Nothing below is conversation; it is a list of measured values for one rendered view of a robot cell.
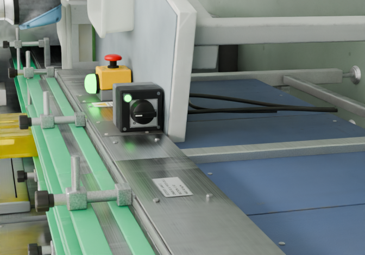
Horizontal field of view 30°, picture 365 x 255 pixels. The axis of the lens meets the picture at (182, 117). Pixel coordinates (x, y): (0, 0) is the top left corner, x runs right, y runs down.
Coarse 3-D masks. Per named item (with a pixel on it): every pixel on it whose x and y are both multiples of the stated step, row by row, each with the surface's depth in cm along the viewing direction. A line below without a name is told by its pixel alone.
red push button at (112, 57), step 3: (108, 54) 154; (111, 54) 154; (114, 54) 154; (117, 54) 154; (105, 57) 153; (108, 57) 152; (111, 57) 152; (114, 57) 152; (117, 57) 153; (120, 57) 153; (108, 60) 153; (111, 60) 152; (114, 60) 152; (117, 60) 153; (111, 63) 154; (114, 63) 154
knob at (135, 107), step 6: (138, 102) 124; (144, 102) 123; (132, 108) 124; (138, 108) 123; (144, 108) 123; (150, 108) 123; (132, 114) 123; (138, 114) 122; (144, 114) 122; (150, 114) 122; (138, 120) 123; (144, 120) 124; (150, 120) 124
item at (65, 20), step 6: (66, 6) 195; (66, 12) 194; (66, 18) 195; (66, 24) 195; (66, 30) 211; (66, 36) 212; (66, 42) 212; (66, 48) 212; (66, 54) 213; (66, 60) 213; (66, 66) 213
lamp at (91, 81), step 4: (88, 76) 153; (92, 76) 153; (96, 76) 153; (88, 80) 152; (92, 80) 152; (96, 80) 152; (88, 84) 152; (92, 84) 152; (96, 84) 152; (88, 88) 152; (92, 88) 152; (96, 88) 152; (92, 92) 153; (96, 92) 154
